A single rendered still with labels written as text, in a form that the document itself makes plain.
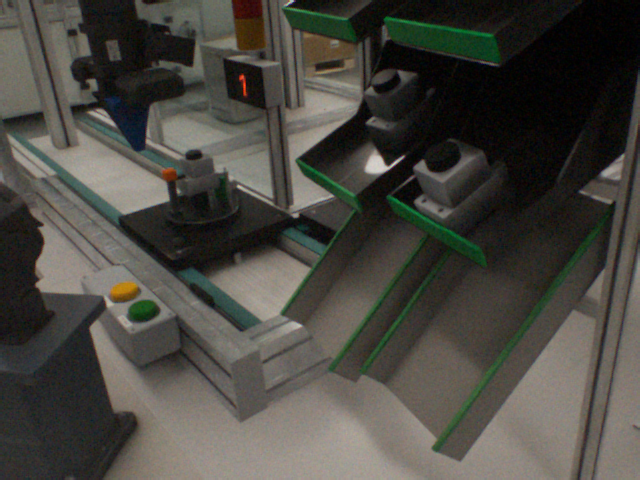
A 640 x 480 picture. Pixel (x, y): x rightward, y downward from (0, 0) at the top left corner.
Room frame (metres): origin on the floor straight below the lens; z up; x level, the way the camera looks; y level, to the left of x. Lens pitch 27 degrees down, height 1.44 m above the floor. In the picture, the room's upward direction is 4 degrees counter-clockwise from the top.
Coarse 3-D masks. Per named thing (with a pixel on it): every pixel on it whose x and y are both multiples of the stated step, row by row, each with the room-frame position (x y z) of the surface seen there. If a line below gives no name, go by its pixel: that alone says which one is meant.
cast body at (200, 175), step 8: (192, 152) 1.05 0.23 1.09; (200, 152) 1.05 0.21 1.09; (184, 160) 1.04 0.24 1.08; (192, 160) 1.04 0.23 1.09; (200, 160) 1.04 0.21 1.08; (208, 160) 1.05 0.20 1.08; (184, 168) 1.05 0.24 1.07; (192, 168) 1.03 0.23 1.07; (200, 168) 1.04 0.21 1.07; (208, 168) 1.05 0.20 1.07; (192, 176) 1.03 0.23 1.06; (200, 176) 1.04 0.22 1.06; (208, 176) 1.04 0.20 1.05; (216, 176) 1.05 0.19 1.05; (184, 184) 1.03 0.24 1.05; (192, 184) 1.02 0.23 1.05; (200, 184) 1.03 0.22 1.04; (208, 184) 1.04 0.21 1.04; (216, 184) 1.05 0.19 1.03; (184, 192) 1.03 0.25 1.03; (192, 192) 1.02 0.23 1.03; (200, 192) 1.03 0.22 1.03
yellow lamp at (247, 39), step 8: (240, 24) 1.07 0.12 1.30; (248, 24) 1.06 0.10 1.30; (256, 24) 1.07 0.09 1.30; (264, 24) 1.08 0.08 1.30; (240, 32) 1.07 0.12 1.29; (248, 32) 1.06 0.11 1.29; (256, 32) 1.07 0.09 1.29; (264, 32) 1.08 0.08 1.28; (240, 40) 1.07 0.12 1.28; (248, 40) 1.06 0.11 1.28; (256, 40) 1.07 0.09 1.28; (264, 40) 1.08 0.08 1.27; (240, 48) 1.07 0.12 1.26; (248, 48) 1.06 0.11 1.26; (256, 48) 1.07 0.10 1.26
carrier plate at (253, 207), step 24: (240, 192) 1.16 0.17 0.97; (120, 216) 1.08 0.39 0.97; (144, 216) 1.07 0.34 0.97; (240, 216) 1.04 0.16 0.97; (264, 216) 1.04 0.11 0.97; (288, 216) 1.03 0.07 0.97; (144, 240) 0.98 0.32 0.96; (168, 240) 0.96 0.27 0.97; (192, 240) 0.96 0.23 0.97; (216, 240) 0.95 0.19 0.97; (240, 240) 0.96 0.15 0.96; (168, 264) 0.91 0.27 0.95
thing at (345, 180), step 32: (384, 64) 0.71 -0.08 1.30; (416, 64) 0.73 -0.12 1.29; (448, 64) 0.75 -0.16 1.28; (480, 64) 0.61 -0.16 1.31; (448, 96) 0.59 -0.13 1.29; (352, 128) 0.69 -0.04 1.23; (448, 128) 0.59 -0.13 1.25; (320, 160) 0.67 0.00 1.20; (352, 160) 0.64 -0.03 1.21; (384, 160) 0.62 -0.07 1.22; (416, 160) 0.58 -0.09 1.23; (352, 192) 0.59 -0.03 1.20; (384, 192) 0.56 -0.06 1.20
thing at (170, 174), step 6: (168, 174) 1.01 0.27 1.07; (174, 174) 1.02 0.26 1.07; (180, 174) 1.04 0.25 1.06; (168, 180) 1.01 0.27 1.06; (174, 180) 1.02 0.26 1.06; (168, 186) 1.02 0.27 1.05; (174, 186) 1.02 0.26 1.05; (168, 192) 1.02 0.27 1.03; (174, 192) 1.02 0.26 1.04; (174, 198) 1.02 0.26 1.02; (174, 204) 1.02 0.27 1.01; (174, 210) 1.01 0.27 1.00
